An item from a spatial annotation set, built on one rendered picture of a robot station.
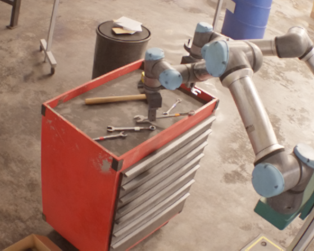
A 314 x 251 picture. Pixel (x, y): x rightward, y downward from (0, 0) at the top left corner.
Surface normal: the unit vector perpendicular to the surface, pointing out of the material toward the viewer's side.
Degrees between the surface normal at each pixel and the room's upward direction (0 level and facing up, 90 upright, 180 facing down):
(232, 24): 90
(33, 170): 0
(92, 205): 90
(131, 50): 94
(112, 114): 0
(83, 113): 0
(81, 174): 90
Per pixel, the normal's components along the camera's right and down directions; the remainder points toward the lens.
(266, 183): -0.80, 0.24
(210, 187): 0.20, -0.83
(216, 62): -0.89, 0.00
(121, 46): 0.02, 0.60
